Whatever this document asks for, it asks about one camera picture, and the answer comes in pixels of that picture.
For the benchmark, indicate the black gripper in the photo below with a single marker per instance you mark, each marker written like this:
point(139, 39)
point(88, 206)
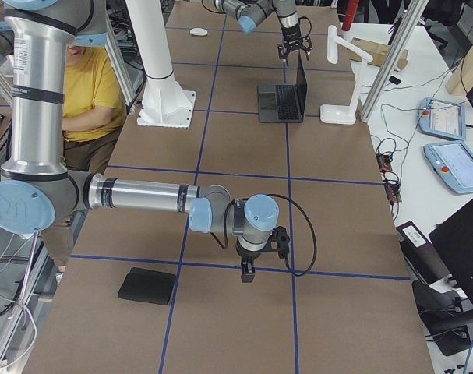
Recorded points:
point(291, 33)
point(250, 257)

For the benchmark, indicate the grey laptop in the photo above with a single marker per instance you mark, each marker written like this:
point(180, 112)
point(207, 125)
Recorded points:
point(280, 103)

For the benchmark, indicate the black mouse pad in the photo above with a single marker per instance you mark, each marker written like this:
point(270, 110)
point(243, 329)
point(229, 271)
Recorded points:
point(142, 285)

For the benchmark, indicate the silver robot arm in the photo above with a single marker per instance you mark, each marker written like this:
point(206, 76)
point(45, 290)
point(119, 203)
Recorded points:
point(250, 14)
point(36, 189)

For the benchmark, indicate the white computer mouse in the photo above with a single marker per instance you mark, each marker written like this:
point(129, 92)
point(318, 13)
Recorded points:
point(198, 32)

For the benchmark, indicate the red cylinder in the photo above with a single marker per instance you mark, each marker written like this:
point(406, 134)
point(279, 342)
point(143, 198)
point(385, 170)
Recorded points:
point(349, 15)

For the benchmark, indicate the cardboard box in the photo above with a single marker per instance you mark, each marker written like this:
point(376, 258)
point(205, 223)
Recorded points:
point(379, 53)

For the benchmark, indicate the small black square device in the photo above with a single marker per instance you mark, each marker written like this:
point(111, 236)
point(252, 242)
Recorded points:
point(394, 80)

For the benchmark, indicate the black usb hub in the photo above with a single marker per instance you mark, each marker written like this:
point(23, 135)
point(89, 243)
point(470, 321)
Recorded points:
point(384, 163)

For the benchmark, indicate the upper blue teach pendant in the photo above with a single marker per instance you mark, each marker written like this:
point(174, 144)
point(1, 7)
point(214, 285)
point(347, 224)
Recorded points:
point(442, 119)

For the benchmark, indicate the blue teach pendant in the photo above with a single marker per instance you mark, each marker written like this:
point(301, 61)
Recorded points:
point(442, 119)
point(453, 162)

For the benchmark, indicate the black power adapter box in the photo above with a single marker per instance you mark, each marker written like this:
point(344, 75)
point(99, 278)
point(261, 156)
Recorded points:
point(422, 255)

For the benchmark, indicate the lower blue teach pendant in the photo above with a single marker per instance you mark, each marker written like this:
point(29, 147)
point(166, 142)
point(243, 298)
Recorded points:
point(453, 162)

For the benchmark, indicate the person in yellow shirt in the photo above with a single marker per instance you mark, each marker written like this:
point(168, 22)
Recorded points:
point(93, 111)

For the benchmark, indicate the black monitor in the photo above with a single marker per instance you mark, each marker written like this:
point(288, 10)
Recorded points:
point(453, 241)

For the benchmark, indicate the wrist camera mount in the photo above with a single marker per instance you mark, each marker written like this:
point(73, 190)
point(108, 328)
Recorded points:
point(278, 242)

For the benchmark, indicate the aluminium frame post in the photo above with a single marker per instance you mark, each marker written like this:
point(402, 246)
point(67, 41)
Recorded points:
point(402, 36)

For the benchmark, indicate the white camera pillar with base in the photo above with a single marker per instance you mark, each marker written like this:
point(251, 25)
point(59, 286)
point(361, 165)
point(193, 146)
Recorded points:
point(164, 102)

